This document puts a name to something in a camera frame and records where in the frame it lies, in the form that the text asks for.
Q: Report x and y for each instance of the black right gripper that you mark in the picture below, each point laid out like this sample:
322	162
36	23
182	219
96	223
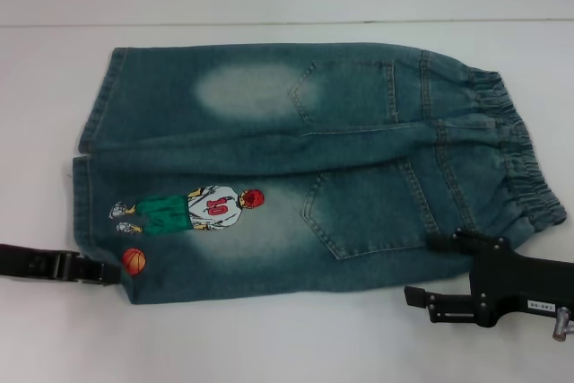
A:
524	286

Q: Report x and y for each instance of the blue denim shorts with print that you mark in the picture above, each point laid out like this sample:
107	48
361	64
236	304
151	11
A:
359	163

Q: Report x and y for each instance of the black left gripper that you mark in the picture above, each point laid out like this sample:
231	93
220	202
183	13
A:
15	259

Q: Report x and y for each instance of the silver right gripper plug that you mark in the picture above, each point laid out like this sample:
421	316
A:
562	324

